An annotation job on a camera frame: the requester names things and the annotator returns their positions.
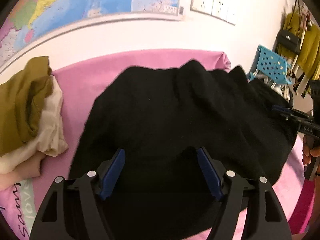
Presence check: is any colourful wall map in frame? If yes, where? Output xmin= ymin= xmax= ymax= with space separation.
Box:
xmin=1 ymin=0 xmax=179 ymax=64

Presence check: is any pink bed sheet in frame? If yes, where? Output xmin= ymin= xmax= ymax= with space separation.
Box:
xmin=1 ymin=49 xmax=313 ymax=239

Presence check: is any olive folded garment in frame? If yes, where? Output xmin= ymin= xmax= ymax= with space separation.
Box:
xmin=1 ymin=56 xmax=53 ymax=155

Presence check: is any black hanging handbag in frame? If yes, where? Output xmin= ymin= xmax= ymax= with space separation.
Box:
xmin=277 ymin=30 xmax=301 ymax=55

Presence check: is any right hand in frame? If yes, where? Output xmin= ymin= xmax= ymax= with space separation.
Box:
xmin=302 ymin=135 xmax=320 ymax=166

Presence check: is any black large garment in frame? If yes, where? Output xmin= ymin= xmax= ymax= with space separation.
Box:
xmin=69 ymin=60 xmax=297 ymax=239

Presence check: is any yellow hanging garment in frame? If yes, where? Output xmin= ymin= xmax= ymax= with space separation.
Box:
xmin=278 ymin=13 xmax=319 ymax=80

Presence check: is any white wall socket panel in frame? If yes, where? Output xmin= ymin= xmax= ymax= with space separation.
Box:
xmin=190 ymin=0 xmax=236 ymax=25

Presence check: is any cream folded garment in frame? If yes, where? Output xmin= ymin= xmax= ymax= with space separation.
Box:
xmin=1 ymin=76 xmax=68 ymax=191

